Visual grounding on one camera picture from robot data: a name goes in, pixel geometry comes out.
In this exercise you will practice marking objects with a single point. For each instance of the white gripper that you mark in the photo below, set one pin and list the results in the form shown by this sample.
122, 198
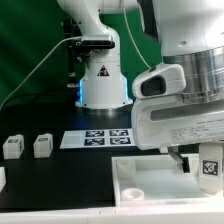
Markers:
165, 122

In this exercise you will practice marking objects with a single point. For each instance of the white square tabletop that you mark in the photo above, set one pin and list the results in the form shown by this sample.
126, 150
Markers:
158, 180

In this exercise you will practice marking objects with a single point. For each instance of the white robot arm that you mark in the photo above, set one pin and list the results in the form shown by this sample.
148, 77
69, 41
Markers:
181, 100

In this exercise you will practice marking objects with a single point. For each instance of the white sheet with markers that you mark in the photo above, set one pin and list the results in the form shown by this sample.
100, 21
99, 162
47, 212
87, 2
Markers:
97, 138

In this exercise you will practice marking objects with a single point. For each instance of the white obstacle piece left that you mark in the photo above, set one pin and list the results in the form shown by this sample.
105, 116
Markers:
2, 178

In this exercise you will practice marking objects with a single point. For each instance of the white front table rail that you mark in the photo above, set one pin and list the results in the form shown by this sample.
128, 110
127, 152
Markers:
167, 214

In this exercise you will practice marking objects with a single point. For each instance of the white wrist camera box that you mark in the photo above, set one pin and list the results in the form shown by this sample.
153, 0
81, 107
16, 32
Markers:
162, 80

